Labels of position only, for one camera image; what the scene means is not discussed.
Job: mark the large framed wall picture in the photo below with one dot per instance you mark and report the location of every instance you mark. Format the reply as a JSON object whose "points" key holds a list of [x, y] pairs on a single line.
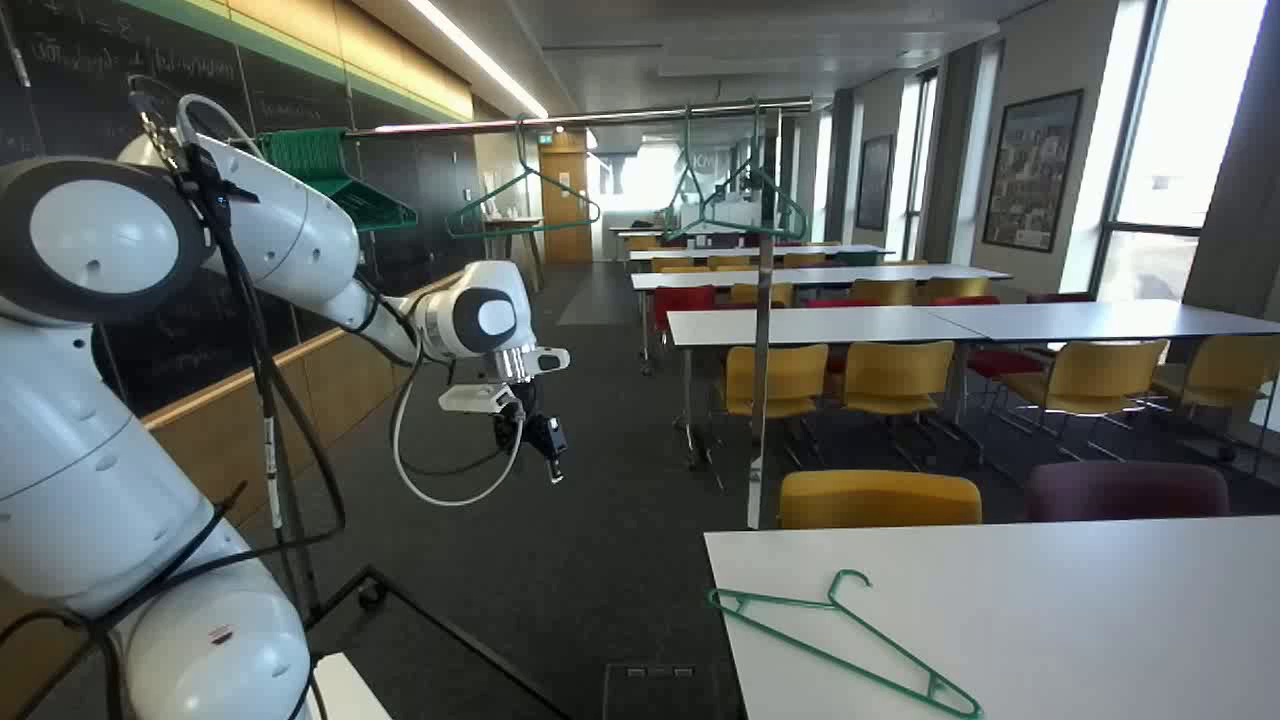
{"points": [[1034, 169]]}

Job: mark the white robot base platform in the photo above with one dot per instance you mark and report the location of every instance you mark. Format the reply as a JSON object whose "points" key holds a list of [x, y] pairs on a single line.
{"points": [[346, 686]]}

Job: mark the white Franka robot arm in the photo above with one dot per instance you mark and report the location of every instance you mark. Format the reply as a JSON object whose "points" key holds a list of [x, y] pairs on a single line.
{"points": [[82, 481]]}

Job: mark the red chair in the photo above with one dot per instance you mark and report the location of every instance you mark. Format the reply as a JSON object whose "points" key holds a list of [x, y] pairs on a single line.
{"points": [[1002, 360], [683, 309]]}

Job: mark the ceiling light strip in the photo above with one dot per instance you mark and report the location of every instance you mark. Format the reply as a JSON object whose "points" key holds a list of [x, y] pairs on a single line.
{"points": [[482, 63]]}

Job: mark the metal clothes rack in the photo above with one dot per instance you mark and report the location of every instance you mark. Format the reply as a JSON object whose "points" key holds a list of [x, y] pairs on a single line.
{"points": [[600, 118]]}

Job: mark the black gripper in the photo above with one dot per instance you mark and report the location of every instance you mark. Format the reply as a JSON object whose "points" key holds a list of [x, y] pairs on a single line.
{"points": [[525, 426]]}

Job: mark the maroon chair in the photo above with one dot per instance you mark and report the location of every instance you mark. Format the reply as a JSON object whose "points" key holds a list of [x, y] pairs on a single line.
{"points": [[1126, 491]]}

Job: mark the long white table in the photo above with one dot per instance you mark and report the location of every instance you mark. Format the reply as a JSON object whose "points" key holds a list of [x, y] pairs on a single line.
{"points": [[802, 279], [825, 326], [746, 255]]}

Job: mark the black metal floor frame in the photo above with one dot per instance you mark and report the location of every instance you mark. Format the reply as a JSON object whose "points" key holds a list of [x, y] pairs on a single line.
{"points": [[452, 634]]}

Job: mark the bunch of green hangers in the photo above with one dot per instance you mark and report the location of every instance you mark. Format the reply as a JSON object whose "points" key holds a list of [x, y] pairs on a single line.
{"points": [[315, 161]]}

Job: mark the wooden door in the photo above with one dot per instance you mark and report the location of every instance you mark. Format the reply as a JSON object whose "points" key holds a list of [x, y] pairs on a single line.
{"points": [[567, 202]]}

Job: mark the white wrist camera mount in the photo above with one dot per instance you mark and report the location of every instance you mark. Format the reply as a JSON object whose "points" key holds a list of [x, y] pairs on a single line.
{"points": [[475, 396]]}

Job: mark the yellow chair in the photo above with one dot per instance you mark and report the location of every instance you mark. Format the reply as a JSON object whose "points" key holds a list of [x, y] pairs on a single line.
{"points": [[772, 383], [896, 379], [1224, 370], [762, 295], [1100, 379], [881, 291], [954, 291], [881, 497]]}

